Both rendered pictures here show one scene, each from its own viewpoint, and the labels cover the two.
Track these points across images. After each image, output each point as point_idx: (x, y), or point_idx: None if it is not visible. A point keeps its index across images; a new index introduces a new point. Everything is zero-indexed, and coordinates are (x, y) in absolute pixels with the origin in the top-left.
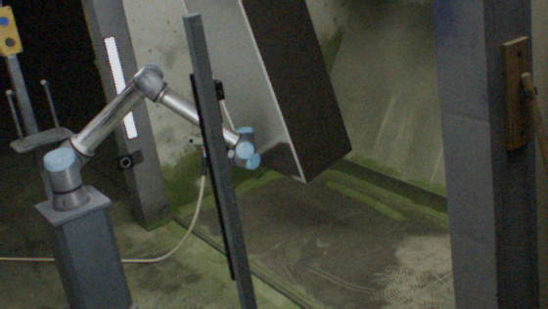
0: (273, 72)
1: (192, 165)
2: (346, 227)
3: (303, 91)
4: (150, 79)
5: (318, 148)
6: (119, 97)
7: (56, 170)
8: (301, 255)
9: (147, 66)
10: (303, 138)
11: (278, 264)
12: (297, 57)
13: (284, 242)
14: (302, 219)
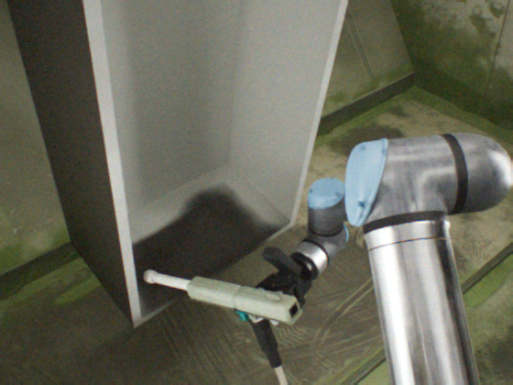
0: (324, 46)
1: None
2: (229, 273)
3: (278, 79)
4: (500, 146)
5: (270, 169)
6: (459, 301)
7: None
8: (303, 324)
9: (408, 148)
10: (289, 158)
11: (326, 354)
12: (278, 14)
13: (257, 351)
14: (182, 330)
